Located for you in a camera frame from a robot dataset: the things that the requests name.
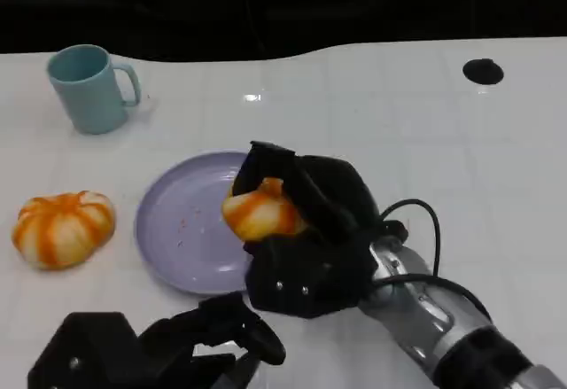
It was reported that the pale green mug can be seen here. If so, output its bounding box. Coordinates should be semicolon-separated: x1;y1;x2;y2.
47;43;142;136

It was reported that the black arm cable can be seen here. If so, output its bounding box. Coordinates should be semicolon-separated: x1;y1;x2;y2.
374;198;493;322

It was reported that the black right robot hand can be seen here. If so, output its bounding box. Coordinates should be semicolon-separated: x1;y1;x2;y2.
233;140;382;258

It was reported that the lilac plate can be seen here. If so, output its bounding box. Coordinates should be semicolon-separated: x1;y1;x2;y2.
134;150;267;296

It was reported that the orange white toy bread roll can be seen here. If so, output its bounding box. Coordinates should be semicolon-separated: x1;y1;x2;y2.
12;190;116;271
221;177;309;241

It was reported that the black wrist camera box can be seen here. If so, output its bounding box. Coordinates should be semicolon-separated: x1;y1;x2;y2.
245;240;374;319
27;312;144;389

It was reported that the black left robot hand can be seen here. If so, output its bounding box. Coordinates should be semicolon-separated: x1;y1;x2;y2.
136;291;287;389

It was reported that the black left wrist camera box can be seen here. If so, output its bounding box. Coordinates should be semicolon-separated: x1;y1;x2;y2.
27;312;144;389

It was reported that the black round table grommet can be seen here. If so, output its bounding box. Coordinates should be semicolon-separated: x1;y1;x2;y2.
462;58;505;84

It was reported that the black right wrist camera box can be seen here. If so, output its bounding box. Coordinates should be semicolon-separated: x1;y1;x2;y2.
245;240;374;319

